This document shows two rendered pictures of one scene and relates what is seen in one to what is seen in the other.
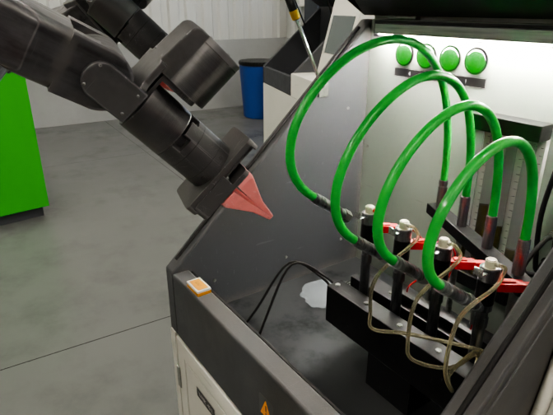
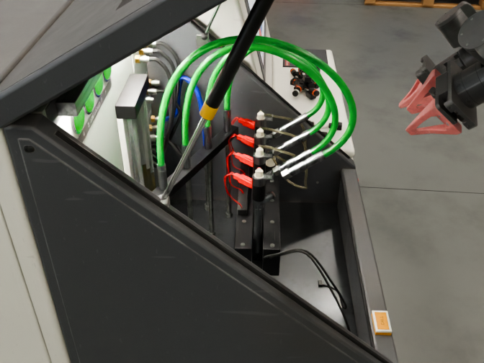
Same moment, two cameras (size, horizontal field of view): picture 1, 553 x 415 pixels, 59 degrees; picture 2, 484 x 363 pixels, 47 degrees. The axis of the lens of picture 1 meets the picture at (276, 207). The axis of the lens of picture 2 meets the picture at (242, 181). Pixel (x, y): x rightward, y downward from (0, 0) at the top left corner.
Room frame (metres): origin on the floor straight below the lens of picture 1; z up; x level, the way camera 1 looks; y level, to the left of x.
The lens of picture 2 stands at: (1.58, 0.36, 1.80)
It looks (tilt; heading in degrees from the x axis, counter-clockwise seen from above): 36 degrees down; 217
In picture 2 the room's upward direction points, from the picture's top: straight up
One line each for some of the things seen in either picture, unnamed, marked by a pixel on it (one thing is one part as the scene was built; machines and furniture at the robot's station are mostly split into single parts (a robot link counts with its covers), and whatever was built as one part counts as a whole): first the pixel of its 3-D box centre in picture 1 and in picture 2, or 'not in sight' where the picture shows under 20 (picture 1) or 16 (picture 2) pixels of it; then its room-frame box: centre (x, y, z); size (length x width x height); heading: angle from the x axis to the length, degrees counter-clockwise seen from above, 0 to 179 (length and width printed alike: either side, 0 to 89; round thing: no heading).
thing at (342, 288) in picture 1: (408, 354); (258, 223); (0.71, -0.23, 0.91); 0.34 x 0.10 x 0.15; 34
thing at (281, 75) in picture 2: not in sight; (307, 95); (0.15, -0.44, 0.97); 0.70 x 0.22 x 0.03; 34
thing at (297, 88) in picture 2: not in sight; (307, 78); (0.12, -0.46, 1.01); 0.23 x 0.11 x 0.06; 34
